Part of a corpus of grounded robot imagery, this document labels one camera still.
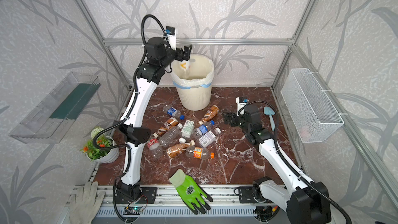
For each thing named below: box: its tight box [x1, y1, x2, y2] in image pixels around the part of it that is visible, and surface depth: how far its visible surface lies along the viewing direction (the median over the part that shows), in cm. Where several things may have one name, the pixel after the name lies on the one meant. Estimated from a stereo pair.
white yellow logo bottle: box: [179, 59, 191, 73], surface depth 90 cm
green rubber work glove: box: [168, 169, 213, 215], surface depth 75 cm
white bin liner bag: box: [170, 53, 215, 90], surface depth 88 cm
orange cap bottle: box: [185, 146, 216, 160], surface depth 85 cm
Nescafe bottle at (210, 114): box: [198, 104, 220, 125], surface depth 101 cm
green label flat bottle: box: [181, 119, 195, 139], surface depth 96 cm
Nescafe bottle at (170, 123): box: [153, 117, 179, 138], surface depth 96 cm
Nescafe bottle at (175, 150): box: [166, 140, 196, 158], surface depth 86 cm
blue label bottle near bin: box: [162, 105, 186, 121], surface depth 104 cm
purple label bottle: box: [198, 127, 222, 148], surface depth 91 cm
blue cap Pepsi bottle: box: [193, 119, 216, 139], surface depth 94 cm
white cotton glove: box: [68, 181, 106, 224], surface depth 73 cm
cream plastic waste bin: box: [175, 85, 212, 111], surface depth 96 cm
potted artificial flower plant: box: [79, 126, 120, 164], surface depth 77 cm
